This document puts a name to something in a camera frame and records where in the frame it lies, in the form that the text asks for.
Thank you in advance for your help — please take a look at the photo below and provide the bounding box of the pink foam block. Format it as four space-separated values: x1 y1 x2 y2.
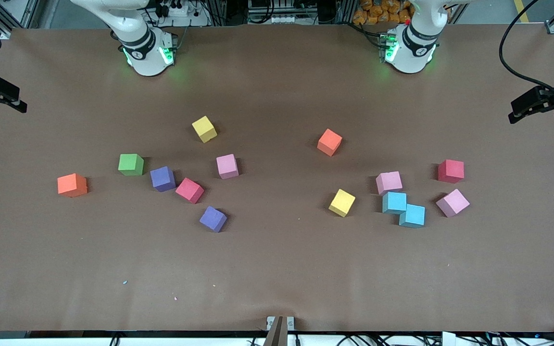
435 188 470 218
216 154 240 180
376 171 403 196

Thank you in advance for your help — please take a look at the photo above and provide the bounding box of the yellow foam block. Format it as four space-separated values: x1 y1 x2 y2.
191 115 218 144
328 188 356 218

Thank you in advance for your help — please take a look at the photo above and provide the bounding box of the orange foam block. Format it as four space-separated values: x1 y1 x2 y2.
317 128 343 157
57 173 88 198

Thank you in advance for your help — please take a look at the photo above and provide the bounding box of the red foam block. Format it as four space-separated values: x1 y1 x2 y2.
438 159 465 184
176 177 205 204

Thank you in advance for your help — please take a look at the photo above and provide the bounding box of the green foam block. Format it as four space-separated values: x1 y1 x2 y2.
118 153 145 176

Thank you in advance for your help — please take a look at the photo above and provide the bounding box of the blue foam block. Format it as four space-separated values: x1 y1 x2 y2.
399 204 426 229
382 191 407 215

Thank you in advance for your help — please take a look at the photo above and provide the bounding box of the purple foam block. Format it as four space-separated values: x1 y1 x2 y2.
199 206 228 233
150 166 176 193

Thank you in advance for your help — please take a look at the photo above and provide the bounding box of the pile of orange objects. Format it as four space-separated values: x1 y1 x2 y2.
353 0 415 25

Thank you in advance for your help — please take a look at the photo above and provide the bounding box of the brown paper table cover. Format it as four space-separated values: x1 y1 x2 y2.
0 24 554 333

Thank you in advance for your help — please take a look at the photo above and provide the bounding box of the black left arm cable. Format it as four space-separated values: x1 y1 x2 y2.
498 0 554 104

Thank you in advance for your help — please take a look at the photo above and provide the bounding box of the metal mount bracket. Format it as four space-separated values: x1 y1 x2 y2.
264 316 296 346

